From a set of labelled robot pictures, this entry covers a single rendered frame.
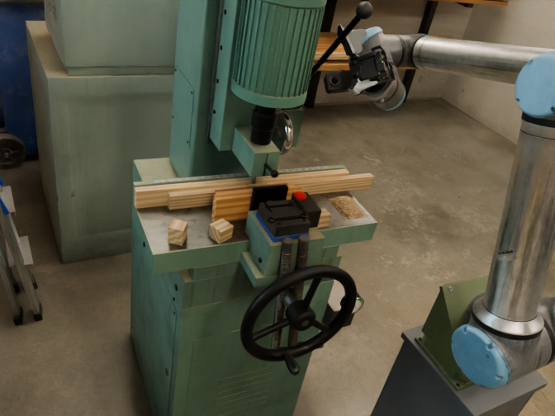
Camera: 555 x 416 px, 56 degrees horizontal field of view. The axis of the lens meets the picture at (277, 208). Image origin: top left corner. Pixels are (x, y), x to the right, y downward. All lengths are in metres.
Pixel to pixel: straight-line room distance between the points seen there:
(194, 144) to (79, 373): 1.03
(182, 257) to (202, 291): 0.13
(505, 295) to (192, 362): 0.80
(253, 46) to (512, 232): 0.65
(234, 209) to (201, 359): 0.45
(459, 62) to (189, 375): 1.08
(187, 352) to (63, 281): 1.11
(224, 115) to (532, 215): 0.73
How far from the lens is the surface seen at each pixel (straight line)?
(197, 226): 1.25
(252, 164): 1.25
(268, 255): 1.14
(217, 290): 1.30
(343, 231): 1.35
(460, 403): 1.56
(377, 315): 2.48
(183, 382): 1.54
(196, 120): 1.41
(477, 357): 1.28
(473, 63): 1.38
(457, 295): 1.52
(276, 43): 1.11
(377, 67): 1.25
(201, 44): 1.34
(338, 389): 2.15
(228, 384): 1.61
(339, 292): 1.58
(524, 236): 1.16
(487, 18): 5.05
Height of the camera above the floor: 1.65
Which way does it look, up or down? 34 degrees down
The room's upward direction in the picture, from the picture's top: 12 degrees clockwise
